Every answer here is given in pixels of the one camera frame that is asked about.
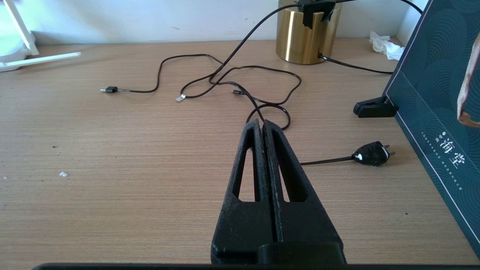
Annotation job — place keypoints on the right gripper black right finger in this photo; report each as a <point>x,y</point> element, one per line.
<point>303,225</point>

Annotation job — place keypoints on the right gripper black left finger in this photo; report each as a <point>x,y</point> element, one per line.
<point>243,225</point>

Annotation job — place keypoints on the white router with antennas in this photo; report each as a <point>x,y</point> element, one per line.
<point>41,60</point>

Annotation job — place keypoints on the black clip stand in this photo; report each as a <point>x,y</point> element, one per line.
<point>373,109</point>

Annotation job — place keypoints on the brass desk lamp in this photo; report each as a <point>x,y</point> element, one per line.
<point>296,44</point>

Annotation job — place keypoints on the crumpled white tissue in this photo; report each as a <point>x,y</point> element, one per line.
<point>387,45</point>

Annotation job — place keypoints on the black clip on lamp base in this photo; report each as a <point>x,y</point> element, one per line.
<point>311,14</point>

